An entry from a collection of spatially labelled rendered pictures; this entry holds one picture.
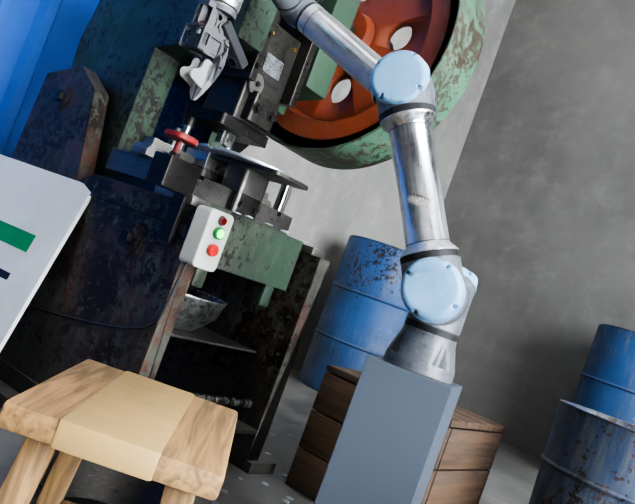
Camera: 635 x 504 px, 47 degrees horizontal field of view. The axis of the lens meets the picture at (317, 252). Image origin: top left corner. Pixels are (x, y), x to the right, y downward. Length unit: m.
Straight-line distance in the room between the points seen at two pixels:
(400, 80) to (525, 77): 4.16
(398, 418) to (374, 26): 1.35
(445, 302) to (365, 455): 0.36
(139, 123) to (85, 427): 1.39
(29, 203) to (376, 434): 1.15
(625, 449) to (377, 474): 0.69
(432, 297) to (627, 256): 3.63
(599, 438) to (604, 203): 3.24
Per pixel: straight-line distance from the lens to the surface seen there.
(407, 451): 1.47
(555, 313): 4.96
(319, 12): 1.74
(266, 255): 1.92
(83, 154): 2.05
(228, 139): 2.04
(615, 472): 1.94
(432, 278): 1.35
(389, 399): 1.47
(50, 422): 0.81
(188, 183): 1.66
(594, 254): 4.97
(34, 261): 1.99
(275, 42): 2.05
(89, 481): 1.57
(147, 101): 2.10
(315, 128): 2.31
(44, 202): 2.07
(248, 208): 1.92
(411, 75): 1.45
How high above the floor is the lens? 0.55
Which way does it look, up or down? 2 degrees up
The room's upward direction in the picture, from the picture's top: 20 degrees clockwise
